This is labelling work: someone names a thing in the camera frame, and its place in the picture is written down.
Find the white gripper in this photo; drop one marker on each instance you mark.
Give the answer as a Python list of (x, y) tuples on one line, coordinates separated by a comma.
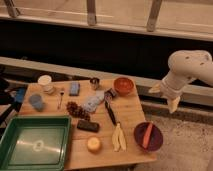
[(172, 87)]

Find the yellow apple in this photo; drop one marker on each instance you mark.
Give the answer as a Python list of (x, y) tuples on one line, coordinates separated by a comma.
[(93, 144)]

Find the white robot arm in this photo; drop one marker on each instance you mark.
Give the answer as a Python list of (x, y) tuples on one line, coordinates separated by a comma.
[(185, 66)]

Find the small metal cup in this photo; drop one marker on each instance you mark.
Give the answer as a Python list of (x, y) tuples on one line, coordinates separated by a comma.
[(95, 83)]

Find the light blue plastic cup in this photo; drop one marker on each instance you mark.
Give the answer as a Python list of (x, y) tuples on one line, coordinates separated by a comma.
[(36, 102)]

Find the orange bowl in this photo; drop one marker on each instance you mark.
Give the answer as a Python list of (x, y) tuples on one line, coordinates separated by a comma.
[(123, 85)]

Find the purple bowl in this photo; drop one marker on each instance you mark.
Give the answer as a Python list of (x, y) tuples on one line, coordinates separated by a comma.
[(156, 138)]

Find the orange carrot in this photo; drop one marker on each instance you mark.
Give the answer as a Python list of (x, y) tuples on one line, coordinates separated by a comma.
[(147, 135)]

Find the yellow banana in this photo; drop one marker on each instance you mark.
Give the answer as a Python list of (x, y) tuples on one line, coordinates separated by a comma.
[(118, 139)]

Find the crumpled blue white cloth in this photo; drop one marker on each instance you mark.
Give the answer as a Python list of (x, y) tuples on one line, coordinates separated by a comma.
[(92, 102)]

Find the black chocolate bar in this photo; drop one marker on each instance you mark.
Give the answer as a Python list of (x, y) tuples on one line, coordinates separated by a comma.
[(88, 126)]

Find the white lidded jar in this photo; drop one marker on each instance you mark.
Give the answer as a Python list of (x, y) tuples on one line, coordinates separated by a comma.
[(45, 81)]

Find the green plastic tray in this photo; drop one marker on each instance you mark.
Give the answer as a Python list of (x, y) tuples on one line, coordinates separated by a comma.
[(35, 144)]

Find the blue object at table edge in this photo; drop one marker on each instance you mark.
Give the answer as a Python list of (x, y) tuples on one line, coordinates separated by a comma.
[(19, 96)]

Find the black handled kitchen tool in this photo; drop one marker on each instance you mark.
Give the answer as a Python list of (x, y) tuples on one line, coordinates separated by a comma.
[(109, 95)]

